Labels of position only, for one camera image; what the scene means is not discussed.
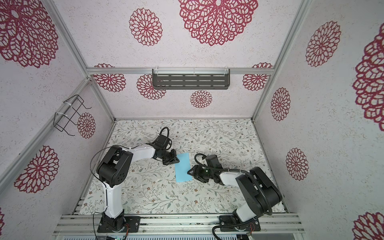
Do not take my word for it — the light blue square paper sheet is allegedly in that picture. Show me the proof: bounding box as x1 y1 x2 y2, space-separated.
175 153 193 183

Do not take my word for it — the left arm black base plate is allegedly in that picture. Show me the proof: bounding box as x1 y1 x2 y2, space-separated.
97 216 141 233

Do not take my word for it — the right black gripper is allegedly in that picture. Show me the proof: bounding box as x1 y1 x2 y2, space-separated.
187 164 215 182

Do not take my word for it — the dark grey slotted wall shelf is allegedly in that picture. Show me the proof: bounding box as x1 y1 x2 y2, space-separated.
152 69 231 90

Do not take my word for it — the aluminium front rail frame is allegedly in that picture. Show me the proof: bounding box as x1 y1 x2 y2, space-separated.
52 213 305 236

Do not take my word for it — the black wire wall rack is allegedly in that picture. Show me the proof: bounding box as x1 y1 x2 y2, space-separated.
53 95 92 137

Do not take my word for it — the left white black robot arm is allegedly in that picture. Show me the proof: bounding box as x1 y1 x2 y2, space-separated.
97 144 180 220

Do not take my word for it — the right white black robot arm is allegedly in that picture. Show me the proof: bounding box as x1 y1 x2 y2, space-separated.
188 165 283 224

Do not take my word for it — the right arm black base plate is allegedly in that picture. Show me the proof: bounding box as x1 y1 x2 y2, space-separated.
219 215 261 232

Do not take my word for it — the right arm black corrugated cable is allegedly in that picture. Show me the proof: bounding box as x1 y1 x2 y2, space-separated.
194 152 274 217

